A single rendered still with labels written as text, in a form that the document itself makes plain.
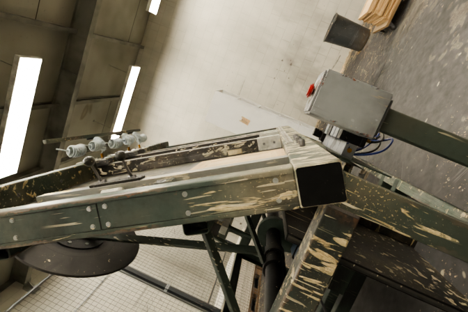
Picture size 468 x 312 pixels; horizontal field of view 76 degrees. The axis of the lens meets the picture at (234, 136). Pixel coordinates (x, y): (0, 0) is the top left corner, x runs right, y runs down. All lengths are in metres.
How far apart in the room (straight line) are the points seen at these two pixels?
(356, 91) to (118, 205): 0.69
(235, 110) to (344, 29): 2.27
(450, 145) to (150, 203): 0.78
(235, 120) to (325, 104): 4.59
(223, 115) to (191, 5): 2.77
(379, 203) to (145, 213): 0.61
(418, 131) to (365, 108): 0.15
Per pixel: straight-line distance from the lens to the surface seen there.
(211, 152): 1.68
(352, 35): 5.65
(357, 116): 0.79
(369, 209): 0.84
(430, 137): 0.89
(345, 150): 1.08
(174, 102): 7.08
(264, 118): 5.26
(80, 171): 1.85
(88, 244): 2.18
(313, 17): 6.75
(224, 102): 5.33
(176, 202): 0.84
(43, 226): 1.05
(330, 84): 0.78
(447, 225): 0.92
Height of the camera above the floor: 1.01
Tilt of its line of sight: 5 degrees up
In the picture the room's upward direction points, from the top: 67 degrees counter-clockwise
